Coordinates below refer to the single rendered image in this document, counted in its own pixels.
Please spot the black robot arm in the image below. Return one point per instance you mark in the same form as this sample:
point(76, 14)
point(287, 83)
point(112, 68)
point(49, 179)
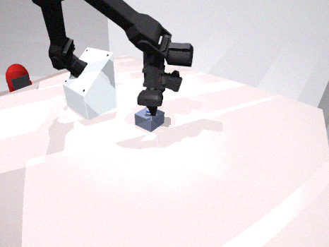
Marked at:
point(142, 31)

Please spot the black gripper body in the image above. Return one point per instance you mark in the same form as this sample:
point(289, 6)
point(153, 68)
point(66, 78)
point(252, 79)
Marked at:
point(152, 96)

